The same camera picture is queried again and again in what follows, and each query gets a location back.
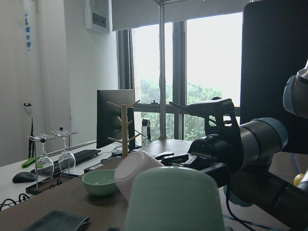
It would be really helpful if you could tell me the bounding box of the large dark monitor back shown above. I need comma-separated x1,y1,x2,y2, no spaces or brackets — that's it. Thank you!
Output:
240,0,308,154

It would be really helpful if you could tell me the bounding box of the black computer monitor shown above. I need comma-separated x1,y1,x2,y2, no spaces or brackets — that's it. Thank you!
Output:
96,90,135,149

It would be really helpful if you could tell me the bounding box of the wooden mug tree stand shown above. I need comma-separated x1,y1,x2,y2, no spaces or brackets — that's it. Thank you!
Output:
107,100,140,159

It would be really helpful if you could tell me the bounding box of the hanging wine glass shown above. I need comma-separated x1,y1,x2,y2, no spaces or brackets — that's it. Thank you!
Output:
36,138,54,182
58,137,76,175

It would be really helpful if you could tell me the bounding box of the black computer mouse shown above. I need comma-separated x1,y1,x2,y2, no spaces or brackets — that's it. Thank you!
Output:
12,172,36,183

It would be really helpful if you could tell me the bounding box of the whole yellow lemon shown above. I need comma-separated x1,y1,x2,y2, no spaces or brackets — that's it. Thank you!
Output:
294,173,305,186

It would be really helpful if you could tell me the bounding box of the right hanging wine glass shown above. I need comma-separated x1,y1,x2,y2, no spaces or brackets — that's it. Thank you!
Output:
58,137,76,175

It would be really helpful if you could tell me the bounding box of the wine glass rack stand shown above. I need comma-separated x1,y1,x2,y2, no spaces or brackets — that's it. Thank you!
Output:
26,128,78,195

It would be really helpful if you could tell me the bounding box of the green plastic clamp tool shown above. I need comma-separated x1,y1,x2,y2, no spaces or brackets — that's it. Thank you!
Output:
21,156,40,168

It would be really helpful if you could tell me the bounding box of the left hanging wine glass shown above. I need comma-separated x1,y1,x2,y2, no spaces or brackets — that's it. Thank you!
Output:
36,138,54,182

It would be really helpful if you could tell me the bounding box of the black keyboard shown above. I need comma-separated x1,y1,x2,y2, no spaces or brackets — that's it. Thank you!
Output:
30,149,102,175

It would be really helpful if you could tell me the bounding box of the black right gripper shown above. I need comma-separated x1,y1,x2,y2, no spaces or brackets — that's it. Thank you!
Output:
154,134,242,180

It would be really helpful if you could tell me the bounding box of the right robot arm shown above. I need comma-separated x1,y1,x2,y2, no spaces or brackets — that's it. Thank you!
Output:
161,97,308,231

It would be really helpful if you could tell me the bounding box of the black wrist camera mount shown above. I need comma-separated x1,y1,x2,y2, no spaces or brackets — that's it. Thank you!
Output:
170,97,240,138

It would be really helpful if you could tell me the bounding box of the green bowl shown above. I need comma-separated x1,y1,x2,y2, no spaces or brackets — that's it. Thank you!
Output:
82,169,117,196

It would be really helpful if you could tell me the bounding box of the grey folded cloth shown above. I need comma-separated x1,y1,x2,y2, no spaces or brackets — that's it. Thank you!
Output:
24,210,89,231

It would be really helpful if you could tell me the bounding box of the pink cup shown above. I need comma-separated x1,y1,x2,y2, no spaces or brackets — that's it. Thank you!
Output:
114,151,164,201

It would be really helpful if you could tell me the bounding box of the green cup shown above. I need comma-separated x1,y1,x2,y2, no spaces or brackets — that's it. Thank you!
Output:
124,167,225,231

